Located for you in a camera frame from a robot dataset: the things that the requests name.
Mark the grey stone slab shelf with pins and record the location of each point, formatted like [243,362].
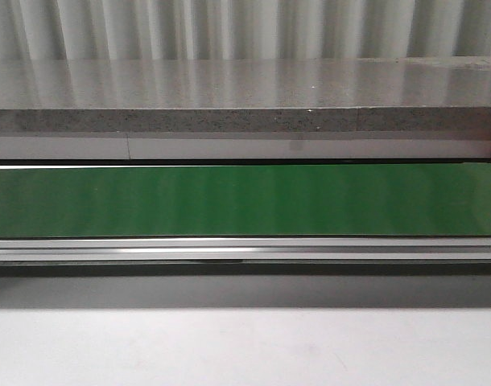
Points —
[183,110]

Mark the green conveyor belt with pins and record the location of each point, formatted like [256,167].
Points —
[445,199]

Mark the white corrugated back panel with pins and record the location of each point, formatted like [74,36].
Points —
[232,30]

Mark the aluminium conveyor side rail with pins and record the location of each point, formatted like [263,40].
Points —
[233,255]

